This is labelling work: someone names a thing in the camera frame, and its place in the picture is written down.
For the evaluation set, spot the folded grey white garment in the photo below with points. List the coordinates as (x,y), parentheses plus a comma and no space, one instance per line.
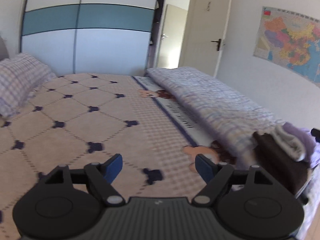
(290,144)

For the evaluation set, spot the grey padded headboard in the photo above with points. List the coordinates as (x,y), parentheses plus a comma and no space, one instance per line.
(3,50)

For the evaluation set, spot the folded dark brown garment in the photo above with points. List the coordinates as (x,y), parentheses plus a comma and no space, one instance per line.
(294,176)

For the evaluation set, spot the checked purple pillow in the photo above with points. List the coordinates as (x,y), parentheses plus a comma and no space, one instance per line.
(20,76)

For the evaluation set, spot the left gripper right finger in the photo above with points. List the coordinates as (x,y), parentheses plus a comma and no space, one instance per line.
(217,178)

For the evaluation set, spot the folded checked quilt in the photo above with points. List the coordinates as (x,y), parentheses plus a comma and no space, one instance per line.
(230,117)

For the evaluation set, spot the white and teal wardrobe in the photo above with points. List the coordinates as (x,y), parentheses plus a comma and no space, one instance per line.
(89,36)

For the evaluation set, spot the white room door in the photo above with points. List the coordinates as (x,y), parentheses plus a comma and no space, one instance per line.
(205,34)

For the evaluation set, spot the beige patterned bed blanket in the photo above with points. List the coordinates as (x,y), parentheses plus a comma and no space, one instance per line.
(87,118)

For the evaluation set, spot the colourful wall map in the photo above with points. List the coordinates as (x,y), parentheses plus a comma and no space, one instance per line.
(290,40)

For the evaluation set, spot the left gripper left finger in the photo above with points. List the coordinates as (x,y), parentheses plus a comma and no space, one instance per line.
(100,178)

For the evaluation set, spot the purple knit sweater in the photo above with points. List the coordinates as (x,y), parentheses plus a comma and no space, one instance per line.
(309,142)

